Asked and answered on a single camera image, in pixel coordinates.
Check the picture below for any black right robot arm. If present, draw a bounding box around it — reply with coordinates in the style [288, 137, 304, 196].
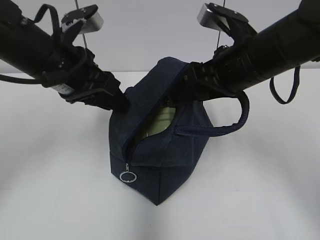
[183, 0, 320, 101]

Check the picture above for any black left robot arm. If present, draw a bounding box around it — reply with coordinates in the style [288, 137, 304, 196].
[0, 0, 130, 112]

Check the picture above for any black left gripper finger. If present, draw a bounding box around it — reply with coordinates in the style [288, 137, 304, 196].
[109, 82, 130, 112]

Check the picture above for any green lidded glass container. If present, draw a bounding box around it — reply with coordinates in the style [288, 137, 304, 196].
[144, 106, 176, 137]

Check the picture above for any navy blue lunch bag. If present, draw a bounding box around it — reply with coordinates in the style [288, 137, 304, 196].
[108, 57, 250, 205]

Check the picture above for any dark blue right cable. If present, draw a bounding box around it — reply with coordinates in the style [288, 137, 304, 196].
[268, 66, 301, 105]

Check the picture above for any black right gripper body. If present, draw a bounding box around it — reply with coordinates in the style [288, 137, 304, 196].
[183, 46, 250, 100]

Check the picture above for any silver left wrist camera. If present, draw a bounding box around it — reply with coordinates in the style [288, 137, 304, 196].
[61, 4, 104, 35]

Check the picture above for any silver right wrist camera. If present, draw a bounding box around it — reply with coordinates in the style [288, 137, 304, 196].
[197, 2, 249, 31]

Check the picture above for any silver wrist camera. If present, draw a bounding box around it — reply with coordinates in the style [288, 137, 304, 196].
[61, 4, 104, 35]
[197, 2, 249, 31]

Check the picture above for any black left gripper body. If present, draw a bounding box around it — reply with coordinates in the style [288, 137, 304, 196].
[42, 46, 118, 110]

